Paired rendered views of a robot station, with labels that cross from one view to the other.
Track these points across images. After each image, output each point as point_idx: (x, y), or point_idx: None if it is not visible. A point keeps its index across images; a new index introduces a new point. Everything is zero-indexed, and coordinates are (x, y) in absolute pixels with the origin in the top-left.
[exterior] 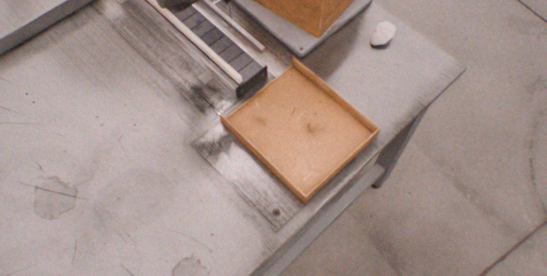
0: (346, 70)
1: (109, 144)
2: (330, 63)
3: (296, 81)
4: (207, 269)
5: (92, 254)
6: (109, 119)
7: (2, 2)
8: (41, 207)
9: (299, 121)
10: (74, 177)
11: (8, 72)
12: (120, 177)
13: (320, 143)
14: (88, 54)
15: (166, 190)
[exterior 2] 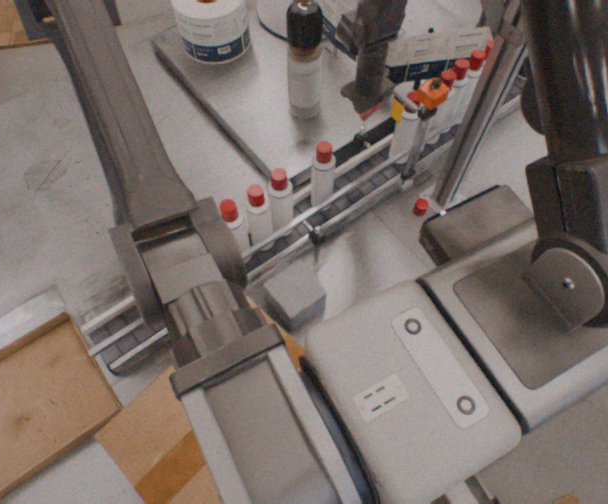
0: (94, 489)
1: (82, 212)
2: (113, 468)
3: (96, 413)
4: None
5: None
6: (111, 211)
7: (267, 107)
8: (39, 166)
9: (36, 407)
10: (57, 187)
11: (193, 127)
12: (43, 222)
13: None
14: (200, 188)
15: (12, 261)
